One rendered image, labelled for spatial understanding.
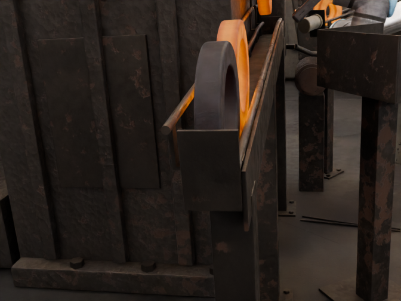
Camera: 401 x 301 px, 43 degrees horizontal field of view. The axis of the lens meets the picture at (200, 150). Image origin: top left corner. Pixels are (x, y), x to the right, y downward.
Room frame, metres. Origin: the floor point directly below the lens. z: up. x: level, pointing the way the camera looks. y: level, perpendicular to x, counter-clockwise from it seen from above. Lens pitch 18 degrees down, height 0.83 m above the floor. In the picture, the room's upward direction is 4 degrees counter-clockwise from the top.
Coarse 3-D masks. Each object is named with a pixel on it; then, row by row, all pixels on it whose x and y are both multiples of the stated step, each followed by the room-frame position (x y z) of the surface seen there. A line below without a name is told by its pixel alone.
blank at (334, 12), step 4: (324, 0) 2.13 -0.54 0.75; (328, 0) 2.14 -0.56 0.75; (332, 0) 2.16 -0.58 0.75; (320, 4) 2.11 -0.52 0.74; (324, 4) 2.13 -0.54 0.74; (328, 4) 2.14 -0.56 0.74; (332, 4) 2.17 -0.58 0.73; (316, 8) 2.12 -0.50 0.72; (320, 8) 2.11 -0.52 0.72; (324, 8) 2.13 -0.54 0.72; (332, 8) 2.19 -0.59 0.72; (336, 8) 2.18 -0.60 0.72; (340, 8) 2.19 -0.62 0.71; (332, 12) 2.19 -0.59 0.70; (336, 12) 2.18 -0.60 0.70; (340, 12) 2.19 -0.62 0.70; (332, 16) 2.18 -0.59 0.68; (336, 16) 2.18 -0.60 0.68; (336, 20) 2.18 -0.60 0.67
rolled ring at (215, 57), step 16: (208, 48) 0.65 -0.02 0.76; (224, 48) 0.65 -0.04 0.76; (208, 64) 0.62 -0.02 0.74; (224, 64) 0.63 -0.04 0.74; (208, 80) 0.61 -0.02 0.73; (224, 80) 0.63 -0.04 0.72; (208, 96) 0.59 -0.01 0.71; (224, 96) 0.74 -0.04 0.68; (208, 112) 0.59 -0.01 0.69; (224, 112) 0.73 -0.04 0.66; (208, 128) 0.59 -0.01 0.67; (224, 128) 0.61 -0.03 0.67
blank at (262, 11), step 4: (260, 0) 1.48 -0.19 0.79; (264, 0) 1.47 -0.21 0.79; (268, 0) 1.47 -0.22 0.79; (260, 4) 1.48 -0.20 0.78; (264, 4) 1.48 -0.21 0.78; (268, 4) 1.48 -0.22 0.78; (260, 8) 1.49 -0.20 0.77; (264, 8) 1.49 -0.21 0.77; (268, 8) 1.49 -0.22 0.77; (260, 12) 1.51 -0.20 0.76; (264, 12) 1.51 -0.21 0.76; (268, 12) 1.51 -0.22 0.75
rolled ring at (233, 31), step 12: (228, 24) 0.83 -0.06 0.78; (240, 24) 0.84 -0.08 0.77; (228, 36) 0.80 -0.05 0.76; (240, 36) 0.84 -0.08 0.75; (240, 48) 0.90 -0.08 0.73; (240, 60) 0.91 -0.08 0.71; (240, 72) 0.92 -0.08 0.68; (240, 84) 0.91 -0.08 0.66; (240, 96) 0.90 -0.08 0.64; (240, 108) 0.80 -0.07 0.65; (240, 120) 0.80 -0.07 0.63
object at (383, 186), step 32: (320, 32) 1.24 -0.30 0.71; (352, 32) 1.14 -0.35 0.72; (320, 64) 1.24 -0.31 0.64; (352, 64) 1.13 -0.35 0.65; (384, 64) 1.04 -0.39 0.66; (384, 96) 1.04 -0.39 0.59; (384, 128) 1.16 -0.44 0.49; (384, 160) 1.16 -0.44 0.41; (384, 192) 1.17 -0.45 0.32; (384, 224) 1.17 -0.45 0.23; (384, 256) 1.17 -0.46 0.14; (320, 288) 1.24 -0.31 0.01; (352, 288) 1.23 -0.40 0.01; (384, 288) 1.17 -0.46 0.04
